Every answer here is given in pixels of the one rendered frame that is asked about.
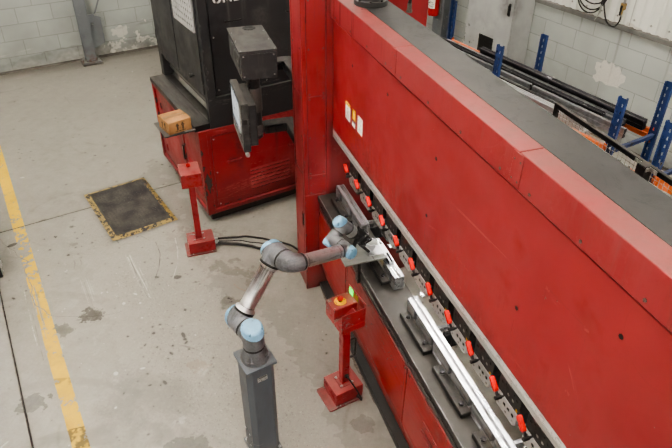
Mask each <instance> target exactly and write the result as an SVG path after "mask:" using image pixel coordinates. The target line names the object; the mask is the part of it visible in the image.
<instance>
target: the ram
mask: <svg viewBox="0 0 672 448"><path fill-rule="evenodd" d="M346 101H347V102H348V103H349V105H350V122H349V121H348V120H347V118H346V117H345V114H346ZM353 109H354V111H355V121H354V120H353V119H352V111H353ZM358 115H359V117H360V118H361V119H362V120H363V130H362V137H361V136H360V134H359V133H358V132H357V121H358ZM352 121H353V122H354V123H355V128H354V127H353V126H352ZM333 129H334V131H335V132H336V133H337V135H338V136H339V138H340V139H341V140H342V142H343V143H344V144H345V146H346V147H347V149H348V150H349V151H350V153H351V154H352V155H353V157H354V158H355V159H356V161H357V162H358V164H359V165H360V166H361V168H362V169H363V170H364V172H365V173H366V175H367V176H368V177H369V179H370V180H371V181H372V183H373V184H374V186H375V187H376V188H377V190H378V191H379V192H380V194H381V195H382V196H383V198H384V199H385V201H386V202H387V203H388V205H389V206H390V207H391V209H392V210H393V212H394V213H395V214H396V216H397V217H398V218H399V220H400V221H401V222H402V224H403V225H404V227H405V228H406V229H407V231H408V232H409V233H410V235H411V236H412V238H413V239H414V240H415V242H416V243H417V244H418V246H419V247H420V248H421V250H422V251H423V253H424V254H425V255H426V257H427V258H428V259H429V261H430V262H431V264H432V265H433V266H434V268H435V269H436V270H437V272H438V273H439V275H440V276H441V277H442V279H443V280H444V281H445V283H446V284H447V285H448V287H449V288H450V290H451V291H452V292H453V294H454V295H455V296H456V298H457V299H458V301H459V302H460V303H461V305H462V306H463V307H464V309H465V310H466V311H467V313H468V314H469V316H470V317H471V318H472V320H473V321H474V322H475V324H476V325H477V327H478V328H479V329H480V331H481V332H482V333H483V335H484V336H485V337H486V339H487V340H488V342H489V343H490V344H491V346H492V347H493V348H494V350H495V351H496V353H497V354H498V355H499V357H500V358H501V359H502V361H503V362H504V363H505V365H506V366H507V368H508V369H509V370H510V372H511V373H512V374H513V376H514V377H515V379H516V380H517V381H518V383H519V384H520V385H521V387H522V388H523V390H524V391H525V392H526V394H527V395H528V396H529V398H530V399H531V400H532V402H533V403H534V405H535V406H536V407H537V409H538V410H539V411H540V413H541V414H542V416H543V417H544V418H545V420H546V421H547V422H548V424H549V425H550V426H551V428H552V429H553V431H554V432H555V433H556V435H557V436H558V437H559V439H560V440H561V442H562V443H563V444H564V446H565V447H566V448H672V333H671V332H670V331H669V330H668V329H667V328H666V327H665V326H664V325H663V324H662V323H661V322H659V321H658V320H657V319H656V318H655V317H654V316H653V315H652V314H651V313H650V312H649V311H648V310H647V309H645V308H644V307H643V306H642V305H641V304H640V303H639V302H638V301H637V300H636V299H635V298H634V297H632V296H631V295H630V294H629V293H628V292H627V291H626V290H625V289H624V288H623V287H622V286H621V285H620V284H618V283H617V282H616V281H615V280H614V279H613V278H612V277H611V276H610V275H609V274H608V273H607V272H606V271H604V270H603V269H602V268H601V267H600V266H599V265H598V264H597V263H596V262H595V261H594V260H593V259H591V258H590V257H589V256H588V255H587V254H586V253H585V252H584V251H583V250H582V249H581V248H580V247H579V246H577V245H576V244H575V243H574V242H573V241H572V240H571V239H570V238H569V237H568V236H567V235H566V234H564V233H563V232H562V231H561V230H560V229H559V228H558V227H557V226H556V225H555V224H554V223H553V222H552V221H550V220H549V219H548V218H547V217H546V216H545V215H544V214H543V213H542V212H541V211H540V210H539V209H538V208H536V207H535V206H534V205H533V204H532V203H531V202H530V201H529V200H528V199H527V198H526V197H525V196H523V195H522V194H521V193H520V192H519V191H518V190H517V189H516V188H515V187H514V186H513V185H512V184H511V183H509V182H508V181H507V180H506V179H505V178H504V177H503V176H502V175H501V174H500V173H499V172H498V171H496V170H495V169H494V168H493V167H492V166H491V165H490V164H489V163H488V162H487V161H486V160H485V159H484V158H482V157H481V156H480V155H479V154H478V153H477V152H476V151H475V150H474V149H473V148H472V147H471V146H470V145H468V144H467V143H466V142H465V141H464V140H463V139H462V138H461V137H460V136H459V135H458V134H457V133H455V132H454V131H453V130H452V129H451V128H450V127H449V126H448V125H447V124H446V123H445V122H444V121H443V120H441V119H440V118H439V117H438V116H437V115H436V114H435V113H434V112H433V111H432V110H431V109H430V108H428V107H427V106H426V105H425V104H424V103H423V102H422V101H421V100H420V99H419V98H418V97H417V96H416V95H414V94H413V93H412V92H411V91H410V90H409V89H408V88H407V87H406V86H405V85H404V84H403V83H402V82H400V81H399V80H398V79H397V78H396V77H395V76H394V75H393V74H392V73H391V72H390V71H389V70H387V69H386V68H385V67H384V66H383V65H382V64H381V63H380V62H379V61H378V60H377V59H376V58H375V57H373V56H372V55H371V54H370V53H369V52H368V51H367V50H366V49H365V48H364V47H363V46H362V45H360V44H359V43H358V42H357V41H356V40H355V39H354V38H353V37H352V36H351V35H350V34H349V33H348V32H346V31H345V30H344V29H343V28H342V27H341V26H340V25H339V24H338V23H337V22H336V21H334V26H333ZM333 137H334V139H335V140H336V141H337V143H338V144H339V146H340V147H341V148H342V150H343V151H344V153H345V154H346V155H347V157H348V158H349V160H350V161H351V162H352V164H353V165H354V167H355V168H356V169H357V171H358V172H359V174H360V175H361V176H362V178H363V179H364V181H365V182H366V183H367V185H368V186H369V188H370V189H371V190H372V192H373V193H374V195H375V196H376V197H377V199H378V200H379V202H380V203H381V204H382V206H383V207H384V209H385V210H386V211H387V213H388V214H389V216H390V217H391V218H392V220H393V221H394V223H395V224H396V226H397V227H398V228H399V230H400V231H401V233H402V234H403V235H404V237H405V238H406V240H407V241H408V242H409V244H410V245H411V247H412V248H413V249H414V251H415V252H416V254H417V255H418V256H419V258H420V259H421V261H422V262H423V263H424V265H425V266H426V268H427V269H428V270H429V272H430V273H431V275H432V276H433V277H434V279H435V280H436V282H437V283H438V284H439V286H440V287H441V289H442V290H443V291H444V293H445V294H446V296H447V297H448V298H449V300H450V301H451V303H452V304H453V305H454V307H455V308H456V310H457V311H458V312H459V314H460V315H461V317H462V318H463V319H464V321H465V322H466V324H467V325H468V326H469V328H470V329H471V331H472V332H473V333H474V335H475V336H476V338H477V339H478V340H479V342H480V343H481V345H482V346H483V347H484V349H485V350H486V352H487V353H488V354H489V356H490V357H491V359H492V360H493V361H494V363H495V364H496V366H497V367H498V368H499V370H500V371H501V373H502V374H503V375H504V377H505V378H506V380H507V381H508V382H509V384H510V385H511V387H512V388H513V389H514V391H515V392H516V394H517V395H518V396H519V398H520V399H521V401H522V402H523V403H524V405H525V406H526V408H527V409H528V410H529V412H530V413H531V415H532V416H533V417H534V419H535V420H536V422H537V423H538V424H539V426H540V427H541V429H542V430H543V431H544V433H545V434H546V436H547V437H548V438H549V440H550V441H551V443H552V444H553V445H554V447H555V448H560V447H559V446H558V444H557V443H556V441H555V440H554V439H553V437H552V436H551V434H550V433H549V432H548V430H547V429H546V427H545V426H544V425H543V423H542V422H541V421H540V419H539V418H538V416H537V415H536V414H535V412H534V411H533V409H532V408H531V407H530V405H529V404H528V403H527V401H526V400H525V398H524V397H523V396H522V394H521V393H520V391H519V390H518V389H517V387H516V386H515V385H514V383H513V382H512V380H511V379H510V378H509V376H508V375H507V373H506V372H505V371H504V369H503V368H502V367H501V365H500V364H499V362H498V361H497V360H496V358H495V357H494V355H493V354H492V353H491V351H490V350H489V348H488V347H487V346H486V344H485V343H484V342H483V340H482V339H481V337H480V336H479V335H478V333H477V332H476V330H475V329H474V328H473V326H472V325H471V324H470V322H469V321H468V319H467V318H466V317H465V315H464V314H463V312H462V311H461V310H460V308H459V307H458V306H457V304H456V303H455V301H454V300H453V299H452V297H451V296H450V294H449V293H448V292H447V290H446V289H445V287H444V286H443V285H442V283H441V282H440V281H439V279H438V278H437V276H436V275H435V274H434V272H433V271H432V269H431V268H430V267H429V265H428V264H427V263H426V261H425V260H424V258H423V257H422V256H421V254H420V253H419V251H418V250H417V249H416V247H415V246H414V245H413V243H412V242H411V240H410V239H409V238H408V236H407V235H406V233H405V232H404V231H403V229H402V228H401V226H400V225H399V224H398V222H397V221H396V220H395V218H394V217H393V215H392V214H391V213H390V211H389V210H388V208H387V207H386V206H385V204H384V203H383V202H382V200H381V199H380V197H379V196H378V195H377V193H376V192H375V190H374V189H373V188H372V186H371V185H370V184H369V182H368V181H367V179H366V178H365V177H364V175H363V174H362V172H361V171H360V170H359V168H358V167H357V166H356V164H355V163H354V161H353V160H352V159H351V157H350V156H349V154H348V153H347V152H346V150H345V149H344V147H343V146H342V145H341V143H340V142H339V141H338V139H337V138H336V136H335V135H334V134H333Z"/></svg>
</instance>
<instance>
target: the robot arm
mask: <svg viewBox="0 0 672 448"><path fill-rule="evenodd" d="M332 223H333V225H334V226H333V228H332V229H331V231H330V232H329V233H328V235H327V236H326V237H325V238H324V240H323V242H322V243H323V244H324V245H325V246H326V247H328V248H324V249H320V250H317V251H313V252H309V253H305V254H304V253H294V252H292V251H291V250H290V249H288V248H287V247H286V246H285V245H284V244H283V243H282V242H280V241H278V240H277V239H270V240H269V241H266V242H265V243H264V244H263V245H262V247H261V249H260V251H261V252H260V253H261V255H262V256H261V258H260V266H259V268H258V270H257V271H256V273H255V275H254V277H253V279H252V281H251V282H250V284H249V286H248V288H247V290H246V292H245V293H244V295H243V297H242V299H241V301H240V302H238V303H236V304H235V305H232V306H231V307H229V308H228V310H227V311H226V313H225V322H226V323H227V325H228V326H229V327H230V328H231V329H232V330H233V331H234V332H235V334H236V335H237V336H238V337H239V338H240V339H241V340H242V344H243V348H242V351H241V355H240V356H241V361H242V363H243V364H244V365H245V366H247V367H250V368H257V367H260V366H262V365H264V364H265V363H266V362H267V361H268V359H269V351H268V349H267V347H266V345H265V340H264V328H263V325H262V323H261V322H260V321H259V320H257V319H253V316H254V314H255V311H254V308H255V307H256V305H257V303H258V301H259V299H260V298H261V296H262V294H263V292H264V290H265V288H266V287H267V285H268V283H269V281H270V279H271V277H272V276H273V274H274V272H275V271H278V270H280V271H283V272H288V273H296V272H301V271H305V270H307V268H308V267H312V266H315V265H319V264H322V263H326V262H329V261H333V260H336V259H340V258H343V257H346V258H347V259H349V260H351V259H353V258H354V257H355V256H356V255H357V249H356V245H357V244H358V245H359V246H360V247H361V248H363V249H364V250H365V251H366V252H368V253H370V254H373V255H374V253H373V250H374V249H375V247H376V246H375V245H371V246H370V245H369V244H368V243H369V242H371V241H372V240H373V239H372V238H371V237H369V236H370V235H369V234H368V232H367V231H366V232H365V230H364V229H361V228H360V226H359V225H358V226H357V227H356V226H354V225H353V224H352V223H351V222H349V221H348V220H347V219H346V218H345V217H343V216H341V215H338V216H336V217H335V218H334V219H333V222H332ZM344 234H345V235H346V236H347V237H349V238H350V239H351V240H350V243H349V242H347V241H346V240H345V239H343V238H342V237H343V235H344Z"/></svg>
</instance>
